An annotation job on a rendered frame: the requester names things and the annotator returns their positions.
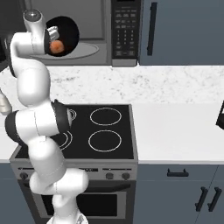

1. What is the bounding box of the dark microwave door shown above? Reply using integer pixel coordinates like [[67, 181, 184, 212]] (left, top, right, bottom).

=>
[[0, 0, 25, 72]]

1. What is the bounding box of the blue-grey base cupboard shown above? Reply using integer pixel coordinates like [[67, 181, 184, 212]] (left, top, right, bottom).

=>
[[0, 162, 37, 224]]

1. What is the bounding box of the steel stove with black hob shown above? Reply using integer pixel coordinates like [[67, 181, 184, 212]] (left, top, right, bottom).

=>
[[9, 103, 140, 224]]

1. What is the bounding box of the black countertop appliance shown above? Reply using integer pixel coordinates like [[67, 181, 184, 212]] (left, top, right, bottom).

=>
[[215, 100, 224, 131]]

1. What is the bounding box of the black bowl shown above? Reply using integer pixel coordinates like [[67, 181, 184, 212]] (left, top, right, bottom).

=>
[[45, 16, 81, 58]]

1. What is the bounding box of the orange onion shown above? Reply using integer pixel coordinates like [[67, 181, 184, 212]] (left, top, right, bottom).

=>
[[49, 39, 66, 55]]

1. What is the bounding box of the black drawer handle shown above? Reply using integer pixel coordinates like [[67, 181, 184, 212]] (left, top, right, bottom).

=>
[[166, 168, 190, 179]]

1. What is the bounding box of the dark oven door handle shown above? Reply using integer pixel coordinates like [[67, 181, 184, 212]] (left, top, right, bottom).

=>
[[22, 181, 133, 193]]

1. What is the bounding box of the blue-grey wall cupboard door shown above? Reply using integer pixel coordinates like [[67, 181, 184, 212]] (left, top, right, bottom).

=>
[[138, 0, 224, 67]]

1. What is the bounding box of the blue-grey drawer front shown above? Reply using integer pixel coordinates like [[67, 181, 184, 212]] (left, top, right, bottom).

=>
[[136, 164, 219, 182]]

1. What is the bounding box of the grey microwave turntable plate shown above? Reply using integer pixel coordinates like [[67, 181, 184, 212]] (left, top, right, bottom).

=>
[[37, 42, 101, 60]]

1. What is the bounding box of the black wall cupboard handle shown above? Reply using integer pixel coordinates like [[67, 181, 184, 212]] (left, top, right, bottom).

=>
[[146, 2, 158, 57]]

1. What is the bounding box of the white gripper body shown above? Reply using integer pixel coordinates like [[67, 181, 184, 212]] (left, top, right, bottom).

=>
[[47, 25, 61, 42]]

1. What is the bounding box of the steel oven door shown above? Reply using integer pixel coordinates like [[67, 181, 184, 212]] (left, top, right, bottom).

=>
[[17, 179, 137, 224]]

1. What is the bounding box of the blue-grey base cupboard door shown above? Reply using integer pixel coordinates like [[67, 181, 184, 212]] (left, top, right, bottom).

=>
[[208, 164, 224, 224], [134, 179, 214, 224]]

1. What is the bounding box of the grey microwave oven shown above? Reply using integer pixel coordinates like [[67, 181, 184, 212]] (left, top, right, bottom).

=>
[[17, 0, 142, 68]]

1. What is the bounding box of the black base cupboard handle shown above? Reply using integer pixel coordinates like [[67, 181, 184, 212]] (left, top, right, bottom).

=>
[[206, 186, 223, 213], [194, 185, 209, 213]]

